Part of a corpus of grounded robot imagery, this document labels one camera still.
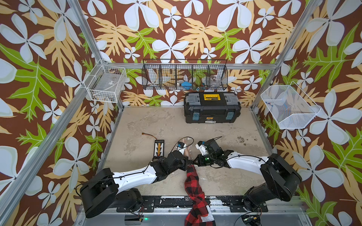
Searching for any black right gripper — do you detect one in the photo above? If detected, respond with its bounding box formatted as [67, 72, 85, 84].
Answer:
[190, 153, 216, 166]

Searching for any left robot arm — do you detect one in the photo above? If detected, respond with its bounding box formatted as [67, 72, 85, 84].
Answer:
[80, 150, 192, 218]

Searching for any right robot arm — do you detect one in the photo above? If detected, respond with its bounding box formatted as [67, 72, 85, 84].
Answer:
[194, 139, 302, 211]

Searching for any red plaid sleeve forearm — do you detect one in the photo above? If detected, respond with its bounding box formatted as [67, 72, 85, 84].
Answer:
[184, 166, 216, 226]

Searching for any pale mannequin hand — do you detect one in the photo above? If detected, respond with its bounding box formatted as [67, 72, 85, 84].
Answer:
[183, 138, 192, 160]

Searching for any black parallel charging board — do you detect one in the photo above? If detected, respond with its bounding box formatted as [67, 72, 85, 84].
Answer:
[142, 133, 165, 161]

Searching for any black deli toolbox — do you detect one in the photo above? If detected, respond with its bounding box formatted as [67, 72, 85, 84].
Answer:
[184, 92, 241, 123]

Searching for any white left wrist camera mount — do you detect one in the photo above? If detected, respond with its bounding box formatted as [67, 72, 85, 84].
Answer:
[176, 141, 187, 153]

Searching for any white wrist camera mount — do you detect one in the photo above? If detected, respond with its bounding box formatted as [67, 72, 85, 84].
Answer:
[176, 141, 187, 153]
[196, 141, 208, 155]

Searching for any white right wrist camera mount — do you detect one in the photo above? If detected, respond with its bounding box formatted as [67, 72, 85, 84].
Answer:
[196, 141, 208, 155]

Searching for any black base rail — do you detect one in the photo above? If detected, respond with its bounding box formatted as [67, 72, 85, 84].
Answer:
[115, 195, 269, 213]

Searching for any black wire basket rear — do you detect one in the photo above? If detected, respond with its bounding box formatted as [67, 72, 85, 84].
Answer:
[141, 58, 229, 92]

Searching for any white wire basket right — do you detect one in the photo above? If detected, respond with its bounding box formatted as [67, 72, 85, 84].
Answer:
[261, 82, 321, 130]

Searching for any white wire basket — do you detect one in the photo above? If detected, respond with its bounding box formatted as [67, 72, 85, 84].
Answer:
[85, 60, 127, 103]
[261, 82, 321, 130]

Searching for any white wire basket left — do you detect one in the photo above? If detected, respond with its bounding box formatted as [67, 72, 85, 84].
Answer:
[85, 60, 127, 103]

